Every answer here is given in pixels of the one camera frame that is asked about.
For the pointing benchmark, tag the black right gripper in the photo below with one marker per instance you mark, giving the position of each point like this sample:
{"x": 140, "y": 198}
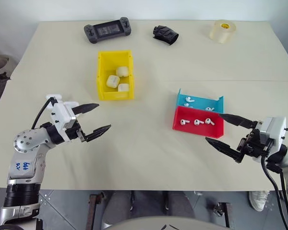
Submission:
{"x": 253, "y": 146}

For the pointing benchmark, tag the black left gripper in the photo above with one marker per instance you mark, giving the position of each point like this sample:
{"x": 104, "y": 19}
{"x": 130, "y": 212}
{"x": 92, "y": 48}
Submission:
{"x": 75, "y": 134}

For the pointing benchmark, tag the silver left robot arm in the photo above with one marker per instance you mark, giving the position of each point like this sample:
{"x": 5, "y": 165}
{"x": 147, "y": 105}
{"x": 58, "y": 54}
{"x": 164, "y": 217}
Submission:
{"x": 26, "y": 141}

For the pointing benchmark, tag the white earbud case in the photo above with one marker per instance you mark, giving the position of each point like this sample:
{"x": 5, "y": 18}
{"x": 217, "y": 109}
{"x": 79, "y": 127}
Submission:
{"x": 112, "y": 81}
{"x": 123, "y": 87}
{"x": 122, "y": 71}

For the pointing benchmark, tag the yellow plastic bin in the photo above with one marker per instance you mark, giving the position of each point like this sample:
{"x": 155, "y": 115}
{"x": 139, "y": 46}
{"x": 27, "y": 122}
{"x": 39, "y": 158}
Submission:
{"x": 100, "y": 72}

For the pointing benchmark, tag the red plastic tray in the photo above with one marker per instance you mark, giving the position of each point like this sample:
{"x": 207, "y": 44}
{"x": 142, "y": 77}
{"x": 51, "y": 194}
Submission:
{"x": 194, "y": 130}

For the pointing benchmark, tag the blue plastic tray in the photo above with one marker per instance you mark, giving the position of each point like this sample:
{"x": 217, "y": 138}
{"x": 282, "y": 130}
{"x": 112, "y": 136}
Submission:
{"x": 201, "y": 101}

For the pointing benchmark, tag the white shoe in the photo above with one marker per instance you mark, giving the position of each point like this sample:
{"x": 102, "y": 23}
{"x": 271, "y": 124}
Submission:
{"x": 258, "y": 200}

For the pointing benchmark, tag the black handheld game controller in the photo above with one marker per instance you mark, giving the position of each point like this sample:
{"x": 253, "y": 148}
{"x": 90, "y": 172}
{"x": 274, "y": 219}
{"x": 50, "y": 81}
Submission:
{"x": 108, "y": 30}

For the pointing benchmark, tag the clear adhesive tape roll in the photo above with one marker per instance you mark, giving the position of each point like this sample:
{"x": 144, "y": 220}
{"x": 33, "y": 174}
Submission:
{"x": 222, "y": 33}

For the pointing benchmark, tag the black crumpled fabric object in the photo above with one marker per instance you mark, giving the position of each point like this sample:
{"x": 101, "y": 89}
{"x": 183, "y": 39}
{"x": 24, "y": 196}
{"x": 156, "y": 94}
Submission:
{"x": 164, "y": 33}

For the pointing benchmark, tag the pale rounded robot torso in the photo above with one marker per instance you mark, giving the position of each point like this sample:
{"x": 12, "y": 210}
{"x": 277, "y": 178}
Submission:
{"x": 158, "y": 224}

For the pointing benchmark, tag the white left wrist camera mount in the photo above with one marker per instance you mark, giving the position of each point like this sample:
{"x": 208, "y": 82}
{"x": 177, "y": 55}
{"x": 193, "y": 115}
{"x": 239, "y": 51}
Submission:
{"x": 61, "y": 115}

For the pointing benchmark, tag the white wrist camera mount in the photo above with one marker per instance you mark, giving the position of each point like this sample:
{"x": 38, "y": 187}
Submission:
{"x": 61, "y": 115}
{"x": 276, "y": 129}

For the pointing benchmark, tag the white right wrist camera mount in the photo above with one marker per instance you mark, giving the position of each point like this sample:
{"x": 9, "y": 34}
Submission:
{"x": 276, "y": 129}

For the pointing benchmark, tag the rusty metal table bracket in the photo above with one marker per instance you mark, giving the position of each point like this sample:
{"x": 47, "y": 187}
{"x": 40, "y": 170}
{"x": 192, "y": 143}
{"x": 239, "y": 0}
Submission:
{"x": 224, "y": 212}
{"x": 93, "y": 208}

